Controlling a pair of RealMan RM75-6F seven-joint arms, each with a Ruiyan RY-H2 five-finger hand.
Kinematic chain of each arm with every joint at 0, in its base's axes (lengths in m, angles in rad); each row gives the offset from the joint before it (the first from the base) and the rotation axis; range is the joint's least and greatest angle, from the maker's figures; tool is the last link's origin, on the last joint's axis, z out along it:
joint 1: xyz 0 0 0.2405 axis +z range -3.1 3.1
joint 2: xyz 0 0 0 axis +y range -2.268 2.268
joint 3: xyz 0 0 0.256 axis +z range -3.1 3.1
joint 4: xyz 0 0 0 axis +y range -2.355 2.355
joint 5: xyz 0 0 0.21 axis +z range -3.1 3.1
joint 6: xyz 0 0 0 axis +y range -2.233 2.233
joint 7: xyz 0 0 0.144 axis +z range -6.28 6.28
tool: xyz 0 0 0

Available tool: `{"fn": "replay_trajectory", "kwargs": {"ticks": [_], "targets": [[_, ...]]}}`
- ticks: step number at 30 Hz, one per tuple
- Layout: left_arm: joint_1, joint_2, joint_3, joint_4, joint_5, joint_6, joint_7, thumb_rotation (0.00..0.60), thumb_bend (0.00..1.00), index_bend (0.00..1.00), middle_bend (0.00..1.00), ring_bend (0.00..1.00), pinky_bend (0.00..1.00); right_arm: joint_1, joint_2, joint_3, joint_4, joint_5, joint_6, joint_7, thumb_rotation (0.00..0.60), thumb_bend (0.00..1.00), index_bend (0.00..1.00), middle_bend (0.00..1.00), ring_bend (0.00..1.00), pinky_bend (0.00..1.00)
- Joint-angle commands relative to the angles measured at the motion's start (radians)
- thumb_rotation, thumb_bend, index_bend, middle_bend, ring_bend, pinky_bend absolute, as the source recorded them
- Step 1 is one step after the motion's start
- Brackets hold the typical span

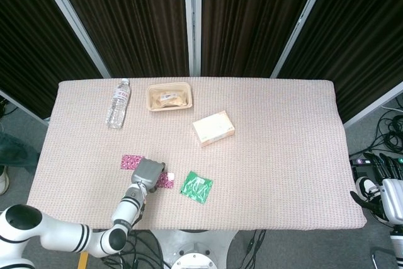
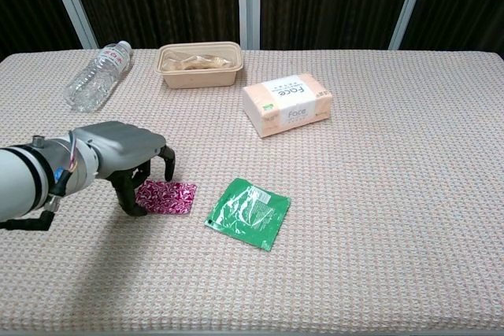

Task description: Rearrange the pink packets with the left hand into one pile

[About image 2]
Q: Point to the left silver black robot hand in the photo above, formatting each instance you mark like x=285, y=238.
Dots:
x=118, y=147

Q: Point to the clear plastic water bottle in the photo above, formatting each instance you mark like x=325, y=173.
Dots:
x=96, y=74

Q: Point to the beige plastic food container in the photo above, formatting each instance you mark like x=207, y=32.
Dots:
x=197, y=78

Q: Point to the clear bag of snacks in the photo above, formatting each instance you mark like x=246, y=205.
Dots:
x=197, y=61

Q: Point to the green foil packet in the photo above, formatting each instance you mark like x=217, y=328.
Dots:
x=248, y=214

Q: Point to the peach facial tissue pack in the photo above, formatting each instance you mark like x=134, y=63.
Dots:
x=287, y=108

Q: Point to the pink woven tablecloth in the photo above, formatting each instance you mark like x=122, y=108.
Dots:
x=354, y=214

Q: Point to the aluminium partition post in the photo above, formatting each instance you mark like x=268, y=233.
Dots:
x=249, y=1
x=409, y=1
x=71, y=1

